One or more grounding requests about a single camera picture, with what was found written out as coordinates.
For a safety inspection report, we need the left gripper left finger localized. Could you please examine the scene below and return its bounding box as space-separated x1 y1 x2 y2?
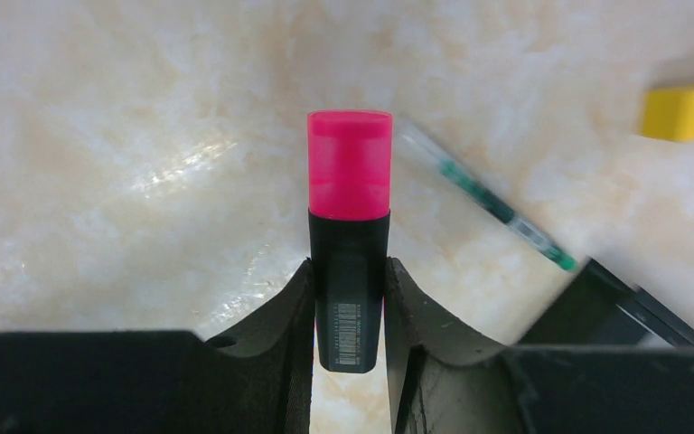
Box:
0 261 314 433

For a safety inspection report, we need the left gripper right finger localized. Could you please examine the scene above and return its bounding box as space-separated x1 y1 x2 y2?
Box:
384 259 694 433

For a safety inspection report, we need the black highlighter pink cap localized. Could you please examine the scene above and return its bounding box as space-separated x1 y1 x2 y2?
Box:
307 110 393 373

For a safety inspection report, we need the black gel pen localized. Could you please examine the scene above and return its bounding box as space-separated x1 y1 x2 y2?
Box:
395 120 577 271

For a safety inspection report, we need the yellow block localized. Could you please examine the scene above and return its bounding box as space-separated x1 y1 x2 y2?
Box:
639 84 694 142

